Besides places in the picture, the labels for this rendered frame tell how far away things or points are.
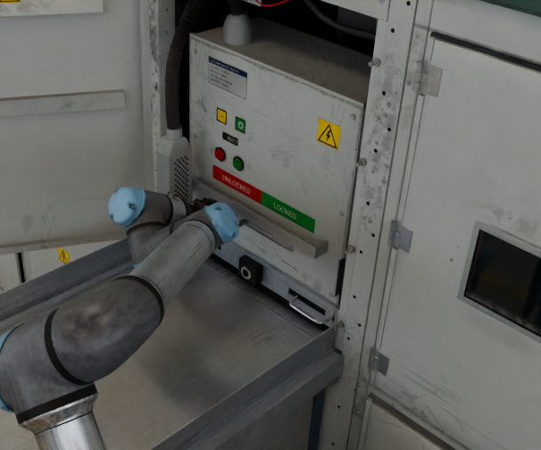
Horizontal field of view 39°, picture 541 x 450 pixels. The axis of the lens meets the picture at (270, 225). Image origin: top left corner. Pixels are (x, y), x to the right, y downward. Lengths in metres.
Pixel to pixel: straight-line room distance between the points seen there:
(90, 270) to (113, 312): 0.80
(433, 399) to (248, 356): 0.39
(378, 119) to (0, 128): 0.90
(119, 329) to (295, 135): 0.67
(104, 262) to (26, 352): 0.80
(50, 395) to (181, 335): 0.63
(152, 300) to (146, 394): 0.49
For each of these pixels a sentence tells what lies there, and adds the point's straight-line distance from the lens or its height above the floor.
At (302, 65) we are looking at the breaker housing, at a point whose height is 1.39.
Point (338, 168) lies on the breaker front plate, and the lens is 1.53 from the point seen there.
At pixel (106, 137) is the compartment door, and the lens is 1.91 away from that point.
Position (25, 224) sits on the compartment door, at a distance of 2.00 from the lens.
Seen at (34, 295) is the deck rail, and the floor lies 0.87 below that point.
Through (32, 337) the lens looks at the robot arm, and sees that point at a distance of 1.12.
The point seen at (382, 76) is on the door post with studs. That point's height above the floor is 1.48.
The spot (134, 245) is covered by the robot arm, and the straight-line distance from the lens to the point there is 1.47.
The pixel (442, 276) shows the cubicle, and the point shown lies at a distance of 1.39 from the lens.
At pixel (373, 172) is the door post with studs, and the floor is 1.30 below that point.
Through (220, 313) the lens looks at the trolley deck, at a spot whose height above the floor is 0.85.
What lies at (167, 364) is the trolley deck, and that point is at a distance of 1.64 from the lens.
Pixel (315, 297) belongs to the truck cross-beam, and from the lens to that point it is 1.71.
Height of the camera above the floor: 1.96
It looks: 32 degrees down
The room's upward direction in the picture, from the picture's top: 4 degrees clockwise
